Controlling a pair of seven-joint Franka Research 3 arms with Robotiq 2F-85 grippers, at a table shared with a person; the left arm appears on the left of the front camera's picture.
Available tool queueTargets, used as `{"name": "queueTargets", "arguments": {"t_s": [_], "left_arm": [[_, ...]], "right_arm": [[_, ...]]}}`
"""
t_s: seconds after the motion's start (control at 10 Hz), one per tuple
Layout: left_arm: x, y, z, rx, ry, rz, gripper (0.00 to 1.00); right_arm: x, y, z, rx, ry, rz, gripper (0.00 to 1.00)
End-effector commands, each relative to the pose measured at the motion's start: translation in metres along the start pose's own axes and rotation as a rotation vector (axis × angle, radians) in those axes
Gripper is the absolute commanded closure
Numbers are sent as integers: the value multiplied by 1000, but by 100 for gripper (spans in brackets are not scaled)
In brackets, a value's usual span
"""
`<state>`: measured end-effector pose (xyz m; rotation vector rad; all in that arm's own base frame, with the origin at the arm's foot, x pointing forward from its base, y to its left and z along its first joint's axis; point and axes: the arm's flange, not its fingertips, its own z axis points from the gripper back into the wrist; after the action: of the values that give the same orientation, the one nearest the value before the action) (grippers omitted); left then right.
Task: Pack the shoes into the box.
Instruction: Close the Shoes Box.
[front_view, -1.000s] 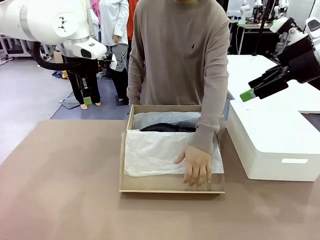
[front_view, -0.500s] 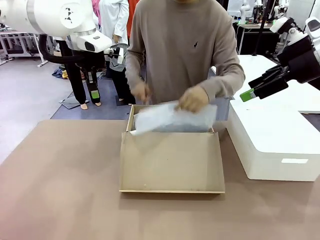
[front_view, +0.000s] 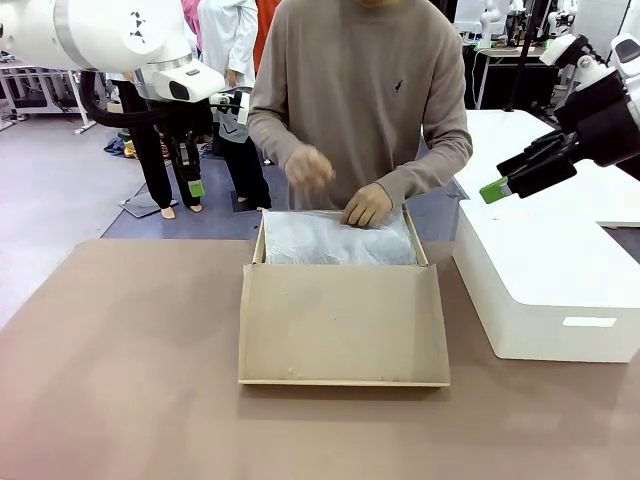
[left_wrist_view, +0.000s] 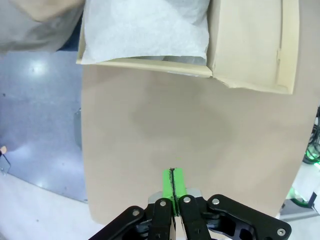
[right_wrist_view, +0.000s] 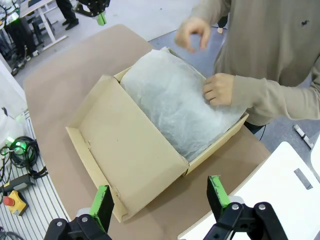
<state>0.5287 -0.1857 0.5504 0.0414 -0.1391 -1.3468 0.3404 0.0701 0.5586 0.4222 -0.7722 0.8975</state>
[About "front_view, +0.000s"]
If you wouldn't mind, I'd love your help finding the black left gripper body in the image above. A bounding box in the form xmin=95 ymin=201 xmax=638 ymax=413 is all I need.
xmin=160 ymin=99 xmax=211 ymax=154

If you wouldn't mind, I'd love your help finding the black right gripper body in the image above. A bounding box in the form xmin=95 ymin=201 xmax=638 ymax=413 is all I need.
xmin=554 ymin=68 xmax=640 ymax=169

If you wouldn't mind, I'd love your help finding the white tissue paper sheet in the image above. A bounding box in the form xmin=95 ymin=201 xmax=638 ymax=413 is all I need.
xmin=262 ymin=208 xmax=419 ymax=267

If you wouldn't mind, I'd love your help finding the person's left forearm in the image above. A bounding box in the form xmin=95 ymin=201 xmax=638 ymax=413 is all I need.
xmin=374 ymin=127 xmax=474 ymax=211

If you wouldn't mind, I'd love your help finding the person's right forearm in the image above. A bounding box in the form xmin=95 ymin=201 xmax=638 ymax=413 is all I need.
xmin=247 ymin=107 xmax=314 ymax=169

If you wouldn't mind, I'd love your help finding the brown cardboard shoe box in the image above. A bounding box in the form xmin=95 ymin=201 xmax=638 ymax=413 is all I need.
xmin=236 ymin=208 xmax=452 ymax=389

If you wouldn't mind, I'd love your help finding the person's right hand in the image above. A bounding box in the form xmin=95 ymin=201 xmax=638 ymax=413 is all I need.
xmin=284 ymin=145 xmax=336 ymax=192

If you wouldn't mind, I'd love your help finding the person's left hand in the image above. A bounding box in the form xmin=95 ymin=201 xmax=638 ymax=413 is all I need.
xmin=340 ymin=182 xmax=394 ymax=228

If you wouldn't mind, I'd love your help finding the bystander in white shirt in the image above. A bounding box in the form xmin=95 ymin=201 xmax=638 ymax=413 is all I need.
xmin=197 ymin=0 xmax=274 ymax=211

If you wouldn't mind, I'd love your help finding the pile of clothes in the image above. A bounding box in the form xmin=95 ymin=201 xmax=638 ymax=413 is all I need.
xmin=103 ymin=128 xmax=224 ymax=162

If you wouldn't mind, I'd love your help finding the grey flat floor board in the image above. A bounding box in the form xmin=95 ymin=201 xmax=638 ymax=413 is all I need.
xmin=118 ymin=194 xmax=180 ymax=220

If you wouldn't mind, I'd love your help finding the black tripod pole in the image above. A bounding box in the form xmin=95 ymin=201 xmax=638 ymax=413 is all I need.
xmin=503 ymin=0 xmax=545 ymax=113

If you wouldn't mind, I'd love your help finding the wooden top desk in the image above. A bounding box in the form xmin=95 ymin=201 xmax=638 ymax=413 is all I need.
xmin=471 ymin=43 xmax=561 ymax=111

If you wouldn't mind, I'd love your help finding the bystander in pink top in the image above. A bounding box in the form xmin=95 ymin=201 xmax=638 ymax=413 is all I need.
xmin=180 ymin=0 xmax=204 ymax=52

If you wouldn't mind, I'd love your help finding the white plastic bin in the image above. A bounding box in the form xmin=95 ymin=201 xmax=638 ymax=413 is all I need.
xmin=451 ymin=198 xmax=640 ymax=365

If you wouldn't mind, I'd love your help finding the bystander in orange top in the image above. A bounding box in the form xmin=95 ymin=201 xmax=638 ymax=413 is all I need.
xmin=253 ymin=0 xmax=284 ymax=72

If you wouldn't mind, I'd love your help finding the person in beige sweater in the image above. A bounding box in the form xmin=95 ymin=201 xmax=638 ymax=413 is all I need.
xmin=247 ymin=0 xmax=474 ymax=214

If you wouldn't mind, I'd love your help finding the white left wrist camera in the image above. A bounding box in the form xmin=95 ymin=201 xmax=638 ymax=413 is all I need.
xmin=208 ymin=88 xmax=252 ymax=127

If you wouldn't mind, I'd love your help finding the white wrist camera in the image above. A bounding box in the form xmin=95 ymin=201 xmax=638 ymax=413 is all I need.
xmin=208 ymin=88 xmax=252 ymax=127
xmin=539 ymin=33 xmax=614 ymax=84

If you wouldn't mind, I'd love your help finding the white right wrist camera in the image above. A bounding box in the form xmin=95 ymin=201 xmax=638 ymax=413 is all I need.
xmin=539 ymin=33 xmax=614 ymax=84

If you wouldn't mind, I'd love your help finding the white frame workbench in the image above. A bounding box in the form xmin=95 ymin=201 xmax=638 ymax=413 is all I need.
xmin=0 ymin=62 xmax=101 ymax=135

